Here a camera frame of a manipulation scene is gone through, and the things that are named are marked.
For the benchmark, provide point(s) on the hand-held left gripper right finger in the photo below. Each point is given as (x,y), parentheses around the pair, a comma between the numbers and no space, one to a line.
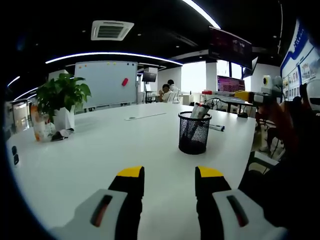
(212,197)

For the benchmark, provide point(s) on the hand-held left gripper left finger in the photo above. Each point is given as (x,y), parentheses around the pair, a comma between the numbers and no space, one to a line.
(125,197)

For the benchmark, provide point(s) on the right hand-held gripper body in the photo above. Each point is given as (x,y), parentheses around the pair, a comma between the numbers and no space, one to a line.
(272,86)

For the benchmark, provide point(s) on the black mesh pen holder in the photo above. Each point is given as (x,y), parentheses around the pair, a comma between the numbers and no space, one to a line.
(192,147)

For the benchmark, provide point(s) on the black whiteboard marker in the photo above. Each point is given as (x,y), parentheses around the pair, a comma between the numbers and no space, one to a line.
(205,110)

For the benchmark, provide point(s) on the white whiteboard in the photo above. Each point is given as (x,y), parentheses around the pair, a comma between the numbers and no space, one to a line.
(102,82)

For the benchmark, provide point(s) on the person's right hand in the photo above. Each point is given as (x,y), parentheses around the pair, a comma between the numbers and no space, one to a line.
(268,110)

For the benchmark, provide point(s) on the small dark object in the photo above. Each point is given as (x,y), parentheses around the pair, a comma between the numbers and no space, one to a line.
(242,115)

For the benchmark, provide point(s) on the small hanging dark monitor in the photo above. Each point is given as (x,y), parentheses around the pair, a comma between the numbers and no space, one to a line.
(253,66)

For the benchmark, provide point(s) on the grey side desk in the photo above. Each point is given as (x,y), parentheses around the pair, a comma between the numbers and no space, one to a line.
(230,98)

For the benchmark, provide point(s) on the monitor with purple screen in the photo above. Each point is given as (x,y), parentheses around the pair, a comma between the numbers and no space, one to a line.
(230,83)

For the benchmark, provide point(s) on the white chest device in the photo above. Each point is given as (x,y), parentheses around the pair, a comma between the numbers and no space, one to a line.
(314,95)

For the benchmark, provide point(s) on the large hanging dark monitor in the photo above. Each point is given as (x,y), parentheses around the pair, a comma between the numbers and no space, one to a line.
(228,45)

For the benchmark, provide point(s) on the grey office chair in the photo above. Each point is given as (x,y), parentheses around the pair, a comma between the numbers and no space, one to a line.
(263,160)

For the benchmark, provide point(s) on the person's black shirt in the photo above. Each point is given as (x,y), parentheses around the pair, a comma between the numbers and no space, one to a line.
(287,200)

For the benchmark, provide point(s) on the white office chair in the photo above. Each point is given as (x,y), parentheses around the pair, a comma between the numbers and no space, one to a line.
(176,96)

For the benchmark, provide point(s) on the crumpled dark wrapper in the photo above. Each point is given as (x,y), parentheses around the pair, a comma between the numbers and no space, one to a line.
(60,135)

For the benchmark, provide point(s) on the curved ceiling light strip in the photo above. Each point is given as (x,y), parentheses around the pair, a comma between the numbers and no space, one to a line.
(202,13)
(107,53)

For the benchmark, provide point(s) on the dark monitor on stand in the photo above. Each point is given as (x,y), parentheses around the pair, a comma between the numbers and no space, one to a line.
(149,77)

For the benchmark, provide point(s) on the small black device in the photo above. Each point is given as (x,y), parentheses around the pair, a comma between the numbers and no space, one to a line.
(14,150)
(16,159)

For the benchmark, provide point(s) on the red board eraser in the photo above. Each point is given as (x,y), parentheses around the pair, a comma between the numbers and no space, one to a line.
(124,81)

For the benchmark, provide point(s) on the green plant in white pot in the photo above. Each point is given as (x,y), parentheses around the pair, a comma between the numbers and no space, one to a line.
(62,92)

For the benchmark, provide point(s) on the row of coloured magnets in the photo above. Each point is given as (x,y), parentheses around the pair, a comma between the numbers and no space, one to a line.
(114,63)

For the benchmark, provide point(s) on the ceiling air conditioner vent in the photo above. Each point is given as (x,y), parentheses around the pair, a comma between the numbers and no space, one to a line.
(111,31)

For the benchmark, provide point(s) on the blue white wall poster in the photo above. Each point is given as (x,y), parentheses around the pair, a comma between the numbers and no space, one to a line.
(297,65)

